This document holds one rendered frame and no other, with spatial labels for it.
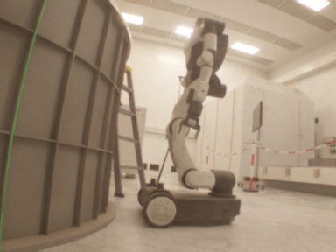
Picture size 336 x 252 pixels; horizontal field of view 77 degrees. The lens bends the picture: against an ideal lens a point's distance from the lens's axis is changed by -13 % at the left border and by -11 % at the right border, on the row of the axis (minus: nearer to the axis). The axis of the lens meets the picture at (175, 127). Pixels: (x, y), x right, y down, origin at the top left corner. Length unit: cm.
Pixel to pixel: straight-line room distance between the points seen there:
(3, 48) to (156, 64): 909
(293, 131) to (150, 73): 571
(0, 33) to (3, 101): 24
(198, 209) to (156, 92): 824
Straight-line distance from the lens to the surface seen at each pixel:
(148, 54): 998
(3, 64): 96
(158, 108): 938
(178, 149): 158
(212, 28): 169
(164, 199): 138
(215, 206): 152
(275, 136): 736
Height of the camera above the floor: 36
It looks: 9 degrees up
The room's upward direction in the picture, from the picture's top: 6 degrees clockwise
